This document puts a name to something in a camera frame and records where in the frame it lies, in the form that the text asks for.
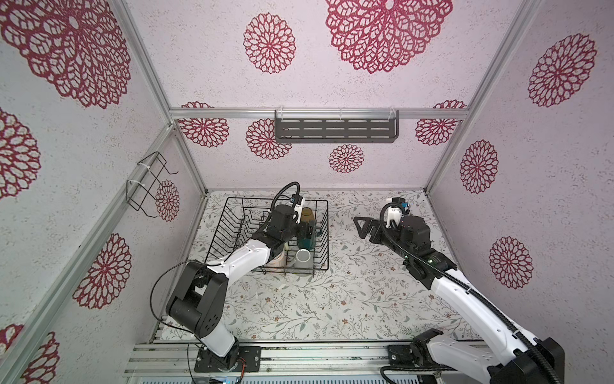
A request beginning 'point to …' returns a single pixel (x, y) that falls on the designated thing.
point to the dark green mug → (308, 243)
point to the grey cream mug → (303, 260)
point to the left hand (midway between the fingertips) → (304, 221)
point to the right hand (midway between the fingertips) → (365, 217)
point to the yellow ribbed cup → (307, 214)
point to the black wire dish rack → (271, 221)
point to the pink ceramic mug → (278, 262)
